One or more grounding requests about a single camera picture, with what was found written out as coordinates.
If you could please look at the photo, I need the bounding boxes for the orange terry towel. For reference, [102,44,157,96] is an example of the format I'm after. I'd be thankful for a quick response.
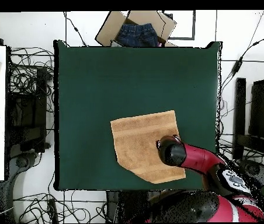
[110,110,186,184]

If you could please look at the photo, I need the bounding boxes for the dark green table cloth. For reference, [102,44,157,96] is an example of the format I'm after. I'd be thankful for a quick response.
[53,40,222,191]

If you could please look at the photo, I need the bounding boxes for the blue denim jeans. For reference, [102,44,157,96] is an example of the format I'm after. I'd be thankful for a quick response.
[116,23,159,47]

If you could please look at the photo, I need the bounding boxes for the brown cardboard box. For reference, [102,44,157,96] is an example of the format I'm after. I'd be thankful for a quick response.
[95,10,177,47]

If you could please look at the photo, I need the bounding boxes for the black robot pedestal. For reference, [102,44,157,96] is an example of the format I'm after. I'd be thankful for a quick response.
[106,190,151,223]

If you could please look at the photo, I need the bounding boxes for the black equipment stand with cables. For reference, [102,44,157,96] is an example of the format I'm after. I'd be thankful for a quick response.
[6,67,51,169]
[232,78,264,187]

